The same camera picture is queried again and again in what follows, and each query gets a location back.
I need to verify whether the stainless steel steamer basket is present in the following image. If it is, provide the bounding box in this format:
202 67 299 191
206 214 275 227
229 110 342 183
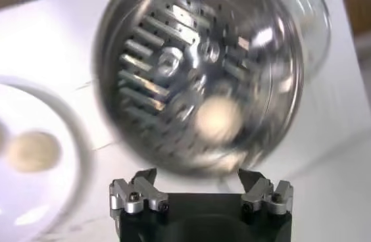
93 0 333 178

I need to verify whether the white round plate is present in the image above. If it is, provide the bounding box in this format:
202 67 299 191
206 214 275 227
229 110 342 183
0 74 94 242

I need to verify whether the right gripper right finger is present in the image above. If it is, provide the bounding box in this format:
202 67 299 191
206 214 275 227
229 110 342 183
237 168 294 215

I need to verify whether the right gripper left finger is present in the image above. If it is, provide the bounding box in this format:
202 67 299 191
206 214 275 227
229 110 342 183
109 168 169 214

